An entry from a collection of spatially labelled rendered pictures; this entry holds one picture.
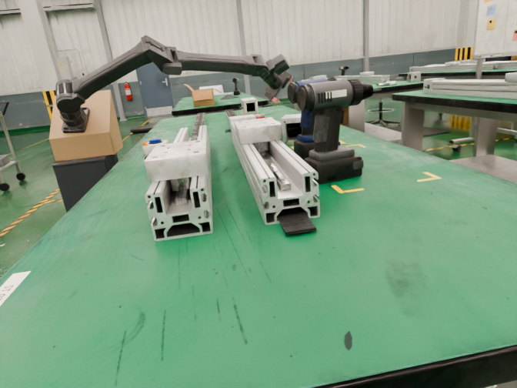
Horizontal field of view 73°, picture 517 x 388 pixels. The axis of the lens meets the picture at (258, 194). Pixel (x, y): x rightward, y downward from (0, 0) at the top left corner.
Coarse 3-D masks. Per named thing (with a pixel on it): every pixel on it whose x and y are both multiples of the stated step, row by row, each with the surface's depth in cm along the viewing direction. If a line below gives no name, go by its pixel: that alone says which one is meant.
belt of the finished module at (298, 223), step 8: (296, 208) 65; (280, 216) 62; (288, 216) 61; (296, 216) 61; (304, 216) 61; (288, 224) 58; (296, 224) 58; (304, 224) 58; (312, 224) 57; (288, 232) 56; (296, 232) 56
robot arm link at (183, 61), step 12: (180, 60) 127; (192, 60) 129; (204, 60) 131; (216, 60) 133; (228, 60) 136; (240, 60) 138; (252, 60) 140; (264, 60) 144; (168, 72) 127; (180, 72) 128; (240, 72) 141; (252, 72) 142
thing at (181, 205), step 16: (208, 144) 123; (208, 160) 93; (208, 176) 76; (160, 192) 57; (176, 192) 65; (192, 192) 58; (208, 192) 65; (160, 208) 60; (176, 208) 61; (192, 208) 60; (208, 208) 59; (160, 224) 59; (176, 224) 59; (192, 224) 64; (208, 224) 63; (160, 240) 59
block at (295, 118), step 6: (294, 114) 129; (300, 114) 127; (282, 120) 121; (288, 120) 121; (294, 120) 120; (300, 120) 120; (282, 126) 122; (288, 126) 124; (294, 126) 123; (300, 126) 123; (282, 132) 123; (288, 132) 124; (294, 132) 124; (300, 132) 123; (282, 138) 123; (288, 138) 126; (294, 138) 126; (288, 144) 124
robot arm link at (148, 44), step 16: (144, 48) 119; (160, 48) 125; (112, 64) 122; (128, 64) 122; (144, 64) 124; (160, 64) 125; (64, 80) 128; (80, 80) 125; (96, 80) 124; (112, 80) 126; (64, 96) 124; (80, 96) 125; (64, 112) 129
